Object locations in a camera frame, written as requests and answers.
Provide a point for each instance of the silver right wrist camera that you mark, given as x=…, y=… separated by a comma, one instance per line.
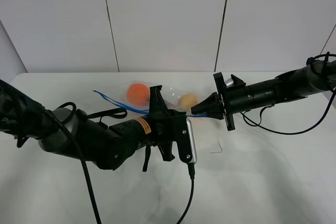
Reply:
x=229, y=82

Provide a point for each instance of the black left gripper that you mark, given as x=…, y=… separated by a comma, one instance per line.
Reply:
x=167, y=126

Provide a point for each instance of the orange fruit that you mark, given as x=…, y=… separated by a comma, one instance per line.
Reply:
x=138, y=94

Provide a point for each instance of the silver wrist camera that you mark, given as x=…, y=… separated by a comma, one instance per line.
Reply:
x=229, y=82
x=186, y=142

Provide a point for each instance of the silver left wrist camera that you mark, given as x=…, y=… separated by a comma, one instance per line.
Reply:
x=186, y=142

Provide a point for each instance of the clear zip bag blue seal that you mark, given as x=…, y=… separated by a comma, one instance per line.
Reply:
x=117, y=95

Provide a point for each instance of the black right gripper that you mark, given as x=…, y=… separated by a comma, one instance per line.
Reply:
x=228, y=101

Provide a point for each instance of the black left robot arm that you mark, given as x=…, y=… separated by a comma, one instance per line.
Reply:
x=75, y=134

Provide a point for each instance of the yellow pear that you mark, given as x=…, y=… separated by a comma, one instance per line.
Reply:
x=187, y=101

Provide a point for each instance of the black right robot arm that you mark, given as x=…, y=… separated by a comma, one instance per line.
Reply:
x=316, y=77

